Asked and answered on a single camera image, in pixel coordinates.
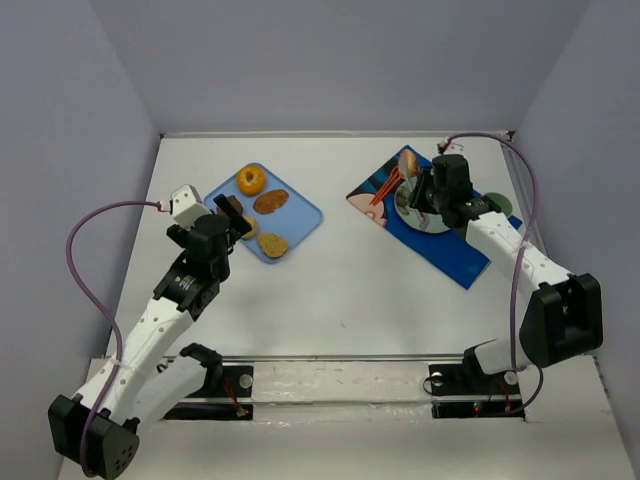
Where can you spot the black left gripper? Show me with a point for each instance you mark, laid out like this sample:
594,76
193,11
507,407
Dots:
230,215

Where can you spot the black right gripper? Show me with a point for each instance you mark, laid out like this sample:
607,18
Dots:
422,188

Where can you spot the pale round bun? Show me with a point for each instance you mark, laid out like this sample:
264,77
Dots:
253,227

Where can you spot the golden bread roll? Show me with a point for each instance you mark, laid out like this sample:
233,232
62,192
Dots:
407,164

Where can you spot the round seeded bread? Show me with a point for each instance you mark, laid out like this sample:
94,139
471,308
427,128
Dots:
272,245

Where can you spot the metal tongs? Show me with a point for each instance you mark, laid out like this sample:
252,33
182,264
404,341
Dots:
404,197

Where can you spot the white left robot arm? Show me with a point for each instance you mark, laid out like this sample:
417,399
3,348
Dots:
99,427

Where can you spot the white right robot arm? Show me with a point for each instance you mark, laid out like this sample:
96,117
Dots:
563,316

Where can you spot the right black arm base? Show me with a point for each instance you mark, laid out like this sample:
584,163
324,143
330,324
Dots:
462,390

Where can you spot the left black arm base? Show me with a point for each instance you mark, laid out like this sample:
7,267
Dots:
223,395

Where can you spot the dark brown small bread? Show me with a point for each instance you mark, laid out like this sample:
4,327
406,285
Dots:
235,203

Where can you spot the pale green plate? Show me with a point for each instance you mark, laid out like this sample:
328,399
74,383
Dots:
422,222

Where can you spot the brown flat pastry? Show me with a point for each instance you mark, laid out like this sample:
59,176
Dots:
270,201

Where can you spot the orange plastic fork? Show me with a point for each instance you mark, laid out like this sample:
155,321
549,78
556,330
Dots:
395,178

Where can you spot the orange bagel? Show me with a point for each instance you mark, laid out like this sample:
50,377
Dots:
251,180

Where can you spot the blue cartoon placemat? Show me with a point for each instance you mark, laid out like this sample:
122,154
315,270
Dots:
447,251

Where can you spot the light blue tray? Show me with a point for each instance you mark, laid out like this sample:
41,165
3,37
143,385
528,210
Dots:
293,221

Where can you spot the pale green cup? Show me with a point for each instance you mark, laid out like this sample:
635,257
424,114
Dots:
501,201

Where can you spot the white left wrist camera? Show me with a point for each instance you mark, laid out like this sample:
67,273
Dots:
186,206

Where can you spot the metal mounting rail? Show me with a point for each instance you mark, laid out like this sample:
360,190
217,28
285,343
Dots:
445,357

